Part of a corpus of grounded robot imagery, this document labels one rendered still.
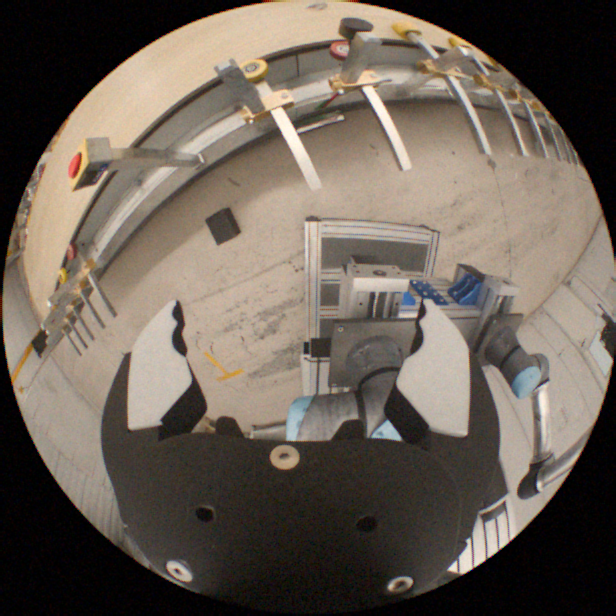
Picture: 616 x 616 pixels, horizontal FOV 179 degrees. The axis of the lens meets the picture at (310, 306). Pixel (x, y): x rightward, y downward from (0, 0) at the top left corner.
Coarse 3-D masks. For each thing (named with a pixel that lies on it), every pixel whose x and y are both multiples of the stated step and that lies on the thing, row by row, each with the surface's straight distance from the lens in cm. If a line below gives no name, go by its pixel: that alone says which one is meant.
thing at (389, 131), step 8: (368, 88) 67; (368, 96) 65; (376, 96) 66; (368, 104) 67; (376, 104) 65; (376, 112) 64; (384, 112) 64; (384, 120) 63; (384, 128) 63; (392, 128) 63; (392, 136) 63; (392, 144) 62; (400, 144) 63; (392, 152) 64; (400, 152) 62; (400, 160) 62; (408, 160) 63; (400, 168) 63; (408, 168) 63
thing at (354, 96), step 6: (342, 96) 72; (348, 96) 74; (354, 96) 75; (360, 96) 77; (312, 102) 68; (318, 102) 70; (330, 102) 74; (336, 102) 76; (342, 102) 78; (348, 102) 80; (300, 108) 70; (306, 108) 72; (312, 108) 74; (324, 108) 78; (300, 114) 75
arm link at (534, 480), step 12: (588, 432) 73; (576, 444) 74; (564, 456) 76; (576, 456) 74; (540, 468) 82; (552, 468) 77; (564, 468) 76; (528, 480) 82; (540, 480) 79; (552, 480) 79; (528, 492) 81
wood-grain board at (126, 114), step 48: (288, 0) 101; (336, 0) 102; (144, 48) 117; (192, 48) 86; (240, 48) 74; (288, 48) 70; (96, 96) 125; (144, 96) 84; (48, 192) 152; (96, 192) 93; (48, 240) 152; (48, 288) 177
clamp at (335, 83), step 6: (366, 72) 69; (372, 72) 70; (330, 78) 66; (336, 78) 66; (360, 78) 67; (366, 78) 68; (372, 78) 68; (378, 78) 69; (330, 84) 67; (336, 84) 64; (342, 84) 64; (348, 84) 65; (354, 84) 65; (360, 84) 66; (336, 90) 65
